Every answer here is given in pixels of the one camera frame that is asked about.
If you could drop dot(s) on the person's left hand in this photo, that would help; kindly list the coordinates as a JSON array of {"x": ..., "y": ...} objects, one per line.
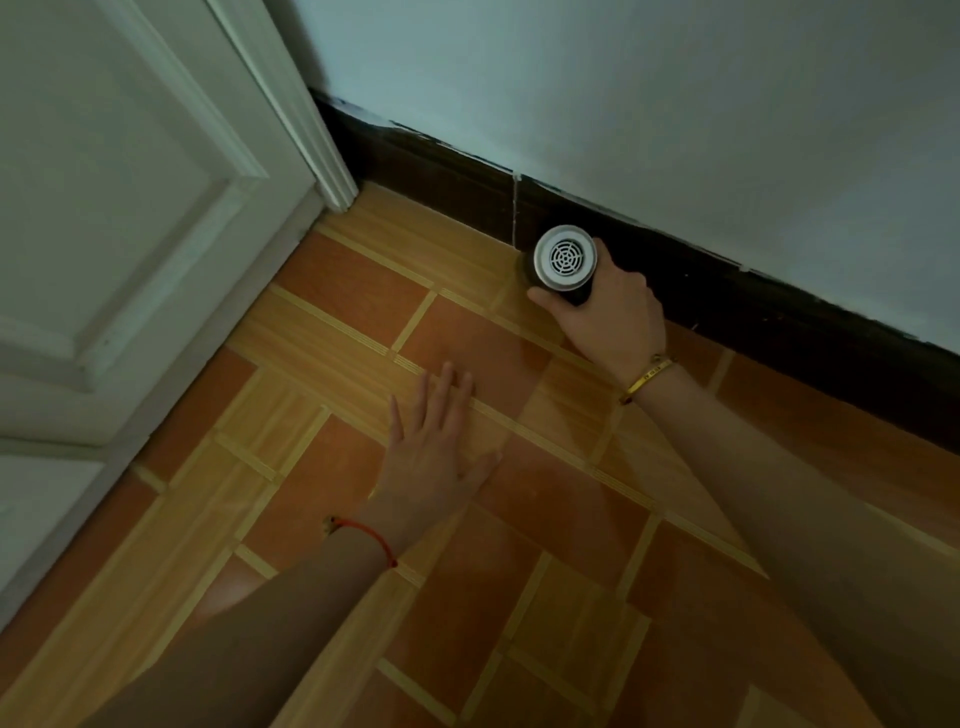
[{"x": 429, "y": 472}]

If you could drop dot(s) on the person's right hand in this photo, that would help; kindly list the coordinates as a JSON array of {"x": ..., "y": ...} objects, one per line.
[{"x": 611, "y": 319}]

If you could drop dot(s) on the person's left little finger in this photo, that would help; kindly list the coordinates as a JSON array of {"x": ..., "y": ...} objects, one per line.
[{"x": 394, "y": 424}]

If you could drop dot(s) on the person's left middle finger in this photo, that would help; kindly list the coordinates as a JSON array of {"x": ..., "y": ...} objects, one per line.
[{"x": 445, "y": 401}]

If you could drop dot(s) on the person's right thumb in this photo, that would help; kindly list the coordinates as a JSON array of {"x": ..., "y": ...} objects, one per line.
[{"x": 555, "y": 301}]

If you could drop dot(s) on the person's left thumb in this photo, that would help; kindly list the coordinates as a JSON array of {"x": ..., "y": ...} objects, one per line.
[{"x": 484, "y": 467}]

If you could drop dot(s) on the black handheld blower white grille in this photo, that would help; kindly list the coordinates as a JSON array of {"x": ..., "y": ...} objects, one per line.
[{"x": 562, "y": 259}]

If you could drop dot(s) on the person's right forearm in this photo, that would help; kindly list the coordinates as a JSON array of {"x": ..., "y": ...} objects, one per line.
[{"x": 795, "y": 555}]

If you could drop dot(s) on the person's left forearm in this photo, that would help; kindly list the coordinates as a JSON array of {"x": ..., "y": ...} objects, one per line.
[{"x": 247, "y": 645}]

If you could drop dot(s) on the dark brown baseboard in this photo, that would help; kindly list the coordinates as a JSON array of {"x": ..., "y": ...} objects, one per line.
[{"x": 750, "y": 315}]

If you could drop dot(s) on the white panel door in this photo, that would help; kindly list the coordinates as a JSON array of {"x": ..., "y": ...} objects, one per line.
[{"x": 127, "y": 247}]

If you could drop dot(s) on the white door frame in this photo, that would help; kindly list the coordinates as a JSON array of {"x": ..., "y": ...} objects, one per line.
[{"x": 300, "y": 105}]

